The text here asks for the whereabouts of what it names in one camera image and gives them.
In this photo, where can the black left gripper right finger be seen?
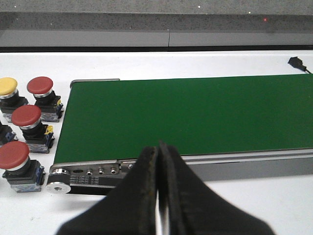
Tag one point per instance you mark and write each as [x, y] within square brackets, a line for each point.
[193, 208]

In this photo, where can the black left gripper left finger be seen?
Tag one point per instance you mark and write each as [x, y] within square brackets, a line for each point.
[128, 209]

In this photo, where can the red mushroom push button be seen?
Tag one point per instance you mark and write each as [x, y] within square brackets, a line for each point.
[22, 173]
[50, 104]
[38, 136]

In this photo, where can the green conveyor belt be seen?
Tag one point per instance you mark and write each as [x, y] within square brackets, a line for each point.
[224, 128]

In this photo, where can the yellow mushroom push button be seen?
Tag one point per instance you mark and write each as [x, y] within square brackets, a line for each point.
[10, 99]

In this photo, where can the small black sensor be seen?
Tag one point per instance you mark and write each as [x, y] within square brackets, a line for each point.
[297, 63]

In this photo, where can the grey speckled stone counter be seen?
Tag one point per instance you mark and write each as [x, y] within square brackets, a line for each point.
[156, 23]

